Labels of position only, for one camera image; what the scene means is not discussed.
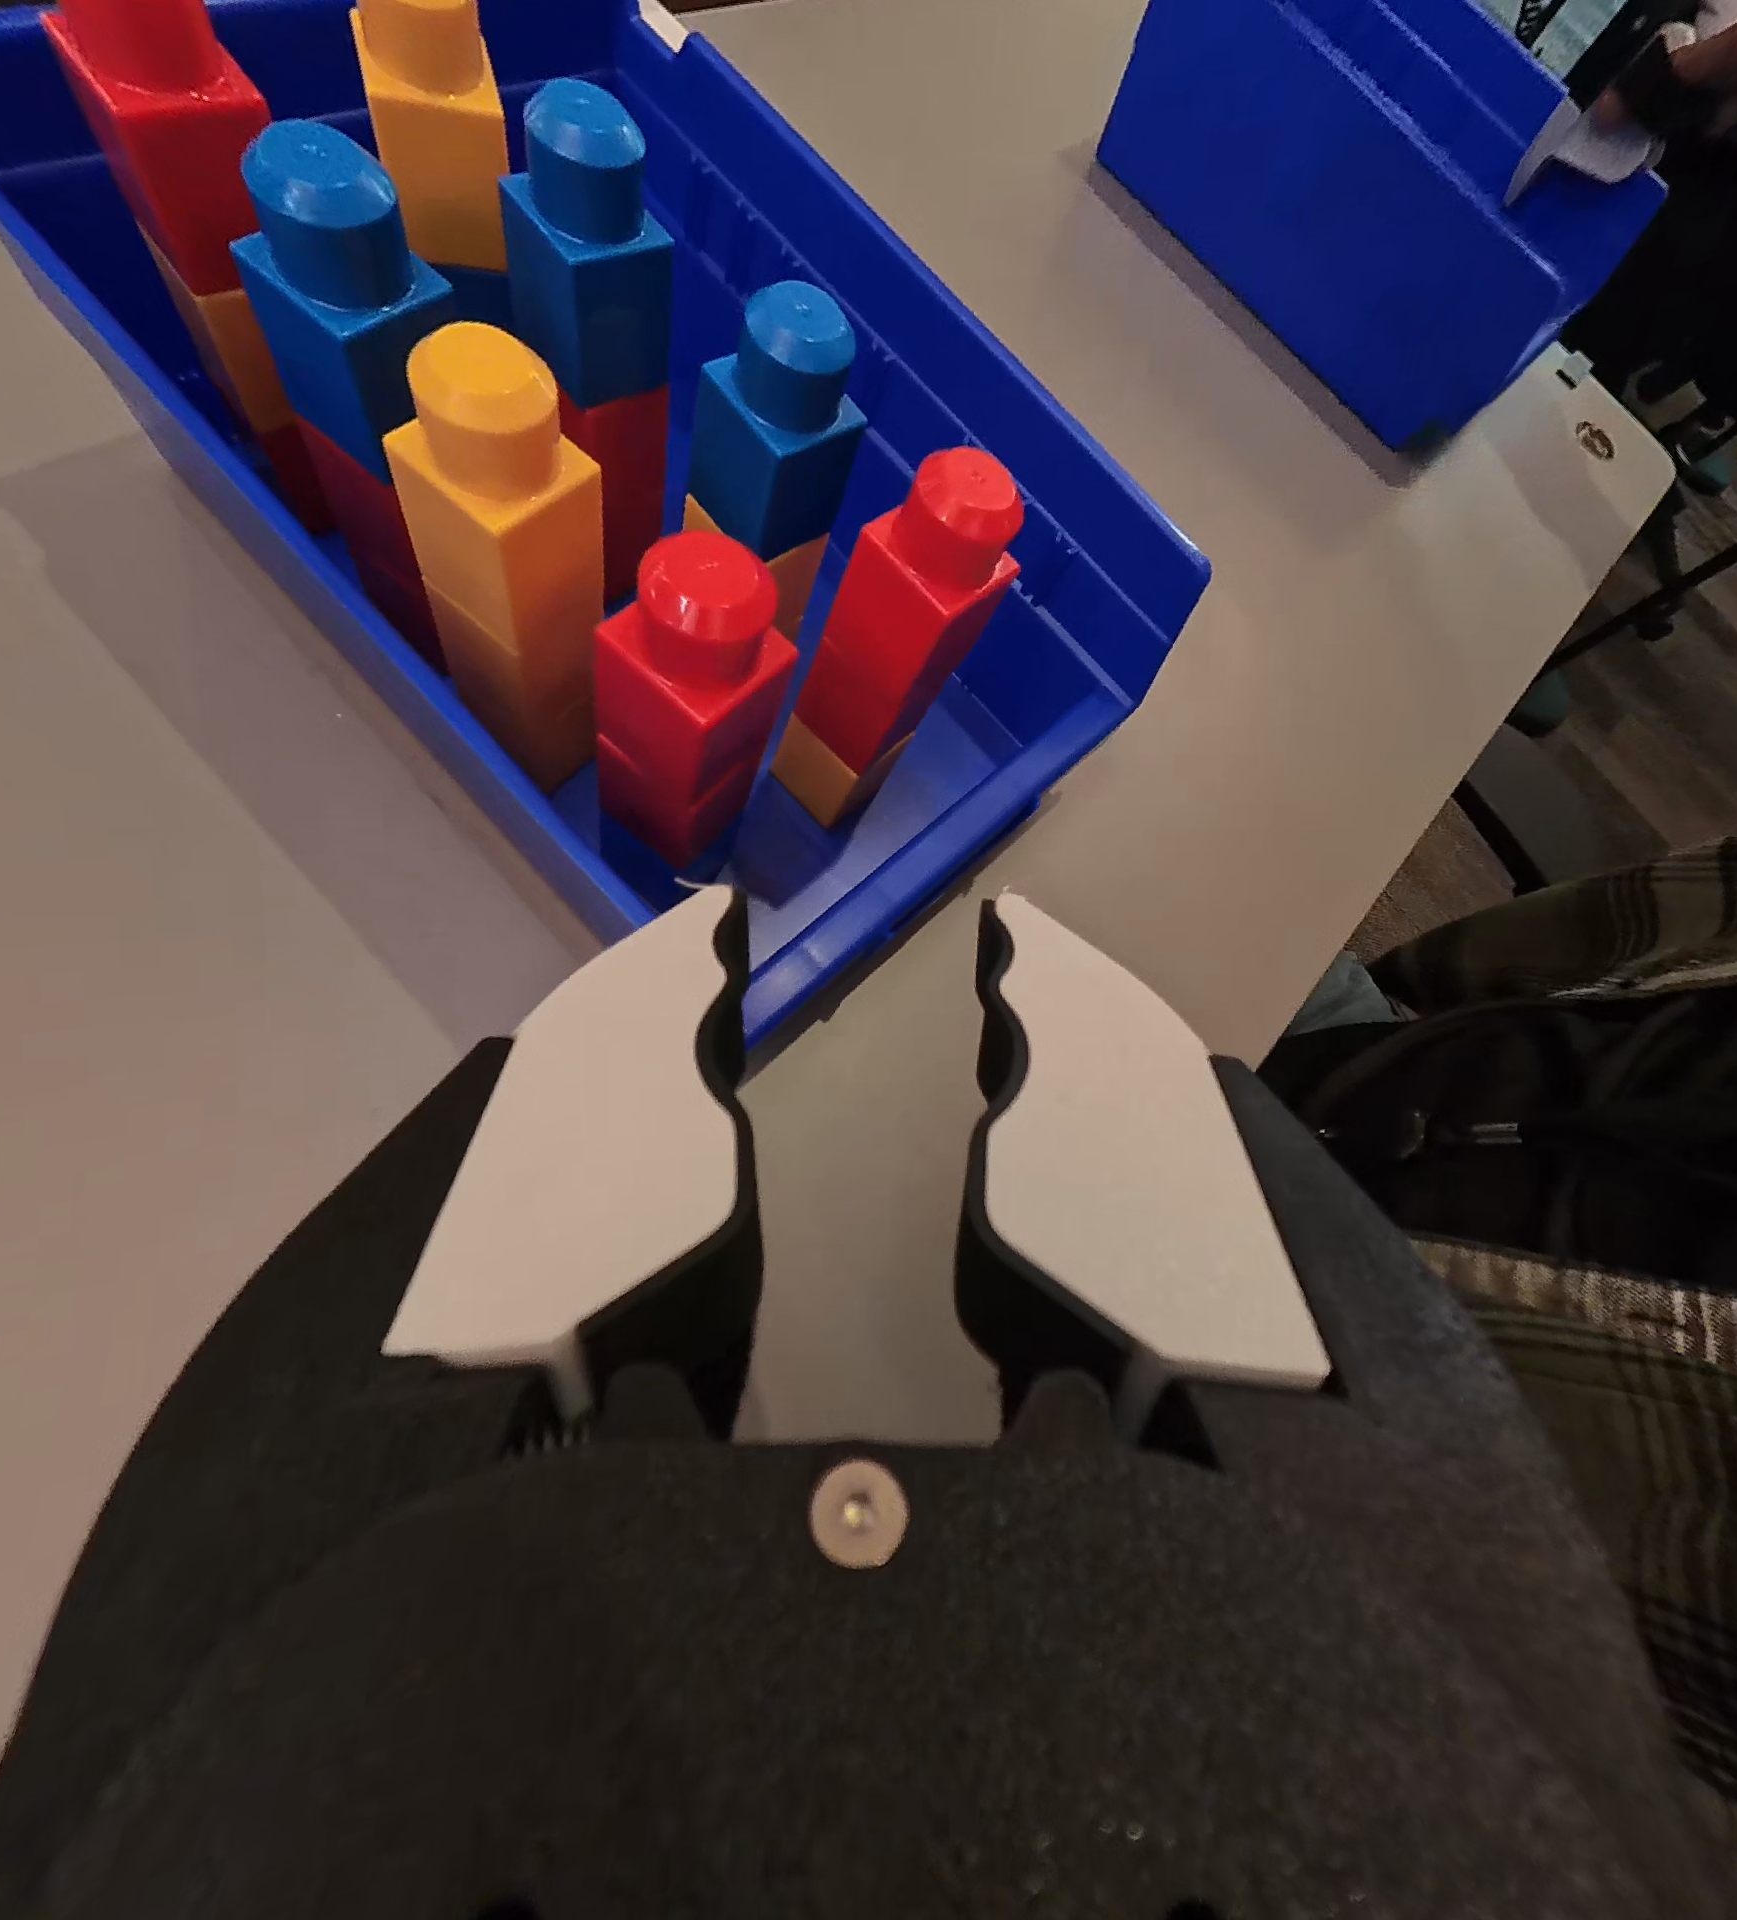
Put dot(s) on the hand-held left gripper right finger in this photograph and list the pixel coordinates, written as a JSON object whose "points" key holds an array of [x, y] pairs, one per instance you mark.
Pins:
{"points": [[1140, 1201]]}

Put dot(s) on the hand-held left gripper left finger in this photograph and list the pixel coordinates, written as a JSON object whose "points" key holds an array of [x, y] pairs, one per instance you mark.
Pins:
{"points": [[582, 1185]]}

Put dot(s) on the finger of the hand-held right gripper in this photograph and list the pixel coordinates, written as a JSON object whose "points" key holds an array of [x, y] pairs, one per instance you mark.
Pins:
{"points": [[1587, 143]]}

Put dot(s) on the blue plastic bin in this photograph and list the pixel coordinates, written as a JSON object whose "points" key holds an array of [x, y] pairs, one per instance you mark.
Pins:
{"points": [[929, 841], [1334, 225]]}

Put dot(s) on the cluster of block towers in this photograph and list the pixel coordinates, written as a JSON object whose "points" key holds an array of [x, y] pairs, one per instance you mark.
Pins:
{"points": [[508, 541]]}

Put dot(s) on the round metal table grommet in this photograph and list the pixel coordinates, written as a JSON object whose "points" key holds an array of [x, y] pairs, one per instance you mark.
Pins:
{"points": [[1595, 441]]}

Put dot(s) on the person's black jacket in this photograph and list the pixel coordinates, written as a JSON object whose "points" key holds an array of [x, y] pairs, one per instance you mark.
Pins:
{"points": [[1558, 1170]]}

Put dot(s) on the person in plaid shirt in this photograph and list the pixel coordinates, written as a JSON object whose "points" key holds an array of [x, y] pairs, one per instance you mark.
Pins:
{"points": [[1678, 1425]]}

